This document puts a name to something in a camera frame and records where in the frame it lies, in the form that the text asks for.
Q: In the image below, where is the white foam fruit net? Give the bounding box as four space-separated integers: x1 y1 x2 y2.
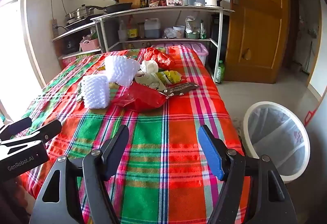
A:
80 75 111 109
104 55 141 87

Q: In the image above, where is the red plastic bag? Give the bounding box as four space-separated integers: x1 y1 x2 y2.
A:
112 83 166 112

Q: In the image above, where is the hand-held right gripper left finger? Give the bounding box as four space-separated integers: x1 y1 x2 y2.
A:
32 124 130 224

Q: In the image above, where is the red foil snack bag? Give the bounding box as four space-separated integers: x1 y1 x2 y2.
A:
144 48 175 70

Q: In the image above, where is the black induction cooker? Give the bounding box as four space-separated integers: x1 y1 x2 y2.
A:
64 18 95 29

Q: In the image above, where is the white metal kitchen shelf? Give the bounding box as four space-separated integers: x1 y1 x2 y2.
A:
91 7 235 79

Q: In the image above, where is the white printed food packet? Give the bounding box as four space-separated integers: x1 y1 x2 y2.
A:
134 72 168 92

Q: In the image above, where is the red plastic jug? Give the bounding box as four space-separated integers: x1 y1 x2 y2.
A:
304 108 318 127

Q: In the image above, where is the low white stove shelf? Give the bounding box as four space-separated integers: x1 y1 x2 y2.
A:
52 21 103 61

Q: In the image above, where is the translucent bin liner bag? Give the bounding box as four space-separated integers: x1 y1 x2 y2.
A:
249 106 306 171

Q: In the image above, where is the steel steamer pot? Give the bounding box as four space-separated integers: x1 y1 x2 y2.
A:
65 4 96 21

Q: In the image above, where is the white plastic bag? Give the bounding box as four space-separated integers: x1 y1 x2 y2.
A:
140 60 159 76

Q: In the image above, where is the red green plaid tablecloth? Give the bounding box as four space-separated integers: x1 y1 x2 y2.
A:
11 45 252 224

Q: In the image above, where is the clear plastic bottle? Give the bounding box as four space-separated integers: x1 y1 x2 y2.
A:
118 20 127 42

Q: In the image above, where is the green drink bottle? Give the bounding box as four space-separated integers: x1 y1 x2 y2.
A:
215 60 226 84

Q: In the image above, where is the white plastic tub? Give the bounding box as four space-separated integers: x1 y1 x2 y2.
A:
172 25 186 38

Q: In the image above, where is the white round trash bin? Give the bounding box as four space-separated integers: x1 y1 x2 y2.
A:
243 102 311 184

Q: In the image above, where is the pink plastic basket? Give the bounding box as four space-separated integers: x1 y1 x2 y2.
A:
80 36 100 52

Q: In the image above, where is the brown wooden door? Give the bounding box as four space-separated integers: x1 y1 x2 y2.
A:
227 0 290 84

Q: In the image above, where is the printed food bag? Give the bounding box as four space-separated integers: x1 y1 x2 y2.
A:
185 16 203 34

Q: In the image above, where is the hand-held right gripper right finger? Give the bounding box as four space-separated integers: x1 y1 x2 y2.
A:
198 125 298 224

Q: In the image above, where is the clear plastic bag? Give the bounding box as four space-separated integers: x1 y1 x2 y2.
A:
163 27 177 39

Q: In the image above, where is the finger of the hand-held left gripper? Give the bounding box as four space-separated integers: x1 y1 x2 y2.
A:
24 120 62 143
0 117 32 141

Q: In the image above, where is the yellow green snack packet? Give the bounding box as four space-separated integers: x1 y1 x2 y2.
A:
156 70 182 85

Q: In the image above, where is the dark brown snack wrapper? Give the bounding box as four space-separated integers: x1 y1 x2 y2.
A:
156 82 200 98

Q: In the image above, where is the yellow label bottle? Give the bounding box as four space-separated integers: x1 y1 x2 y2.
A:
127 22 139 40

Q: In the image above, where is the pink lidded storage box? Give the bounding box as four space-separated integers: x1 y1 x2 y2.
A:
165 43 209 66

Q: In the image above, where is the black wok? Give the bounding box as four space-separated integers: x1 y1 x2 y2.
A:
89 0 133 13

